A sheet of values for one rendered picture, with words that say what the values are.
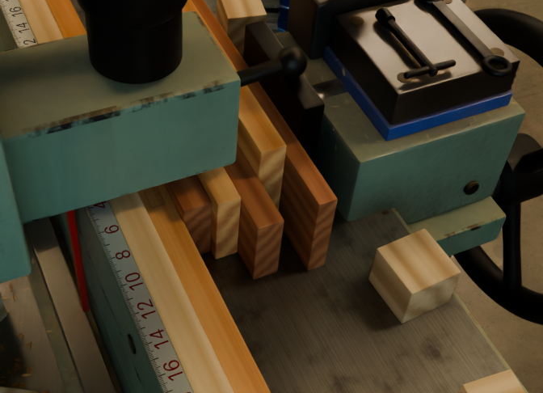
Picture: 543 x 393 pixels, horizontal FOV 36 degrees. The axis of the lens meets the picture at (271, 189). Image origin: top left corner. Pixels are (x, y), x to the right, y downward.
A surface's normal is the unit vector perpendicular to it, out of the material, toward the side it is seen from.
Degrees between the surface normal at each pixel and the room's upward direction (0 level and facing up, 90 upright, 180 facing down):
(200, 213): 90
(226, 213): 90
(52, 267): 0
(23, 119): 0
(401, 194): 90
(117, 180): 90
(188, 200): 0
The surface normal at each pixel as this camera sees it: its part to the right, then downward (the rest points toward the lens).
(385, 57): 0.07, -0.66
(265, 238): 0.43, 0.70
